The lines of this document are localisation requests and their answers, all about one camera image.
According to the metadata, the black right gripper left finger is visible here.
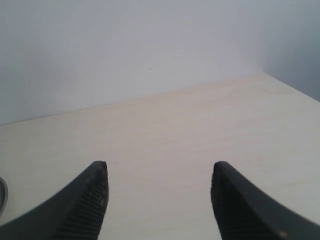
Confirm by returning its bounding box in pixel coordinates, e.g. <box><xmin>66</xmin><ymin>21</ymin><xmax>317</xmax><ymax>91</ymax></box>
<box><xmin>0</xmin><ymin>161</ymin><xmax>109</xmax><ymax>240</ymax></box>

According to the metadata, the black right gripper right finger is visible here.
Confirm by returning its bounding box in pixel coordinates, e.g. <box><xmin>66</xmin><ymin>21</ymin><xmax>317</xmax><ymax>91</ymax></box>
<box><xmin>210</xmin><ymin>161</ymin><xmax>320</xmax><ymax>240</ymax></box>

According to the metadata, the round steel plate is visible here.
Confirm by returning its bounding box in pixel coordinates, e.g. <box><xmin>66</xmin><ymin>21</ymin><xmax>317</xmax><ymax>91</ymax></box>
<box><xmin>0</xmin><ymin>177</ymin><xmax>9</xmax><ymax>216</ymax></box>

